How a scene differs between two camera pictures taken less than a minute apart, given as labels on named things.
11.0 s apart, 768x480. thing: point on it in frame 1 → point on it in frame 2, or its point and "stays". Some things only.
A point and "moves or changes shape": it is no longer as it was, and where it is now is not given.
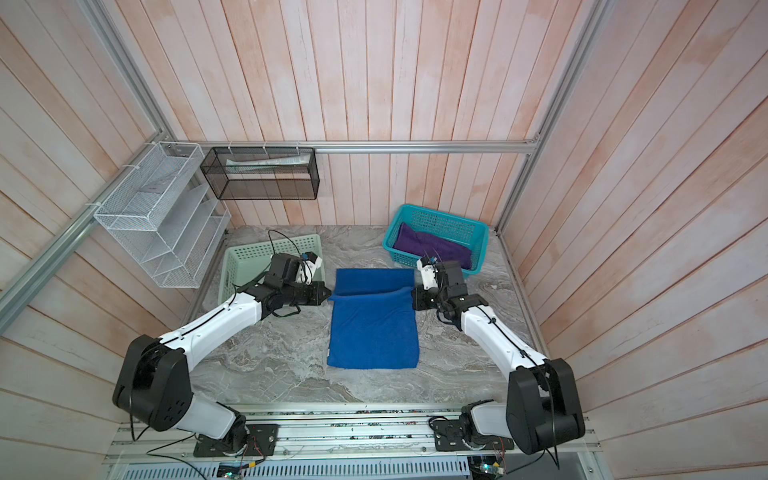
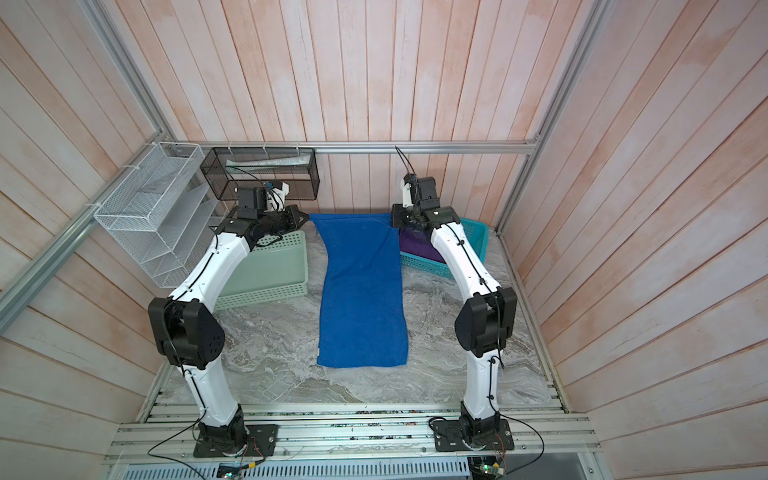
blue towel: (373, 323) moves or changes shape
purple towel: (432, 245) stays
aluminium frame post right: (595, 16) stays
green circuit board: (488, 469) stays
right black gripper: (419, 293) → (398, 217)
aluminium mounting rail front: (319, 432) stays
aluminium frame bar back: (490, 144) stays
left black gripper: (316, 299) → (291, 211)
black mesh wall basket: (262, 173) stays
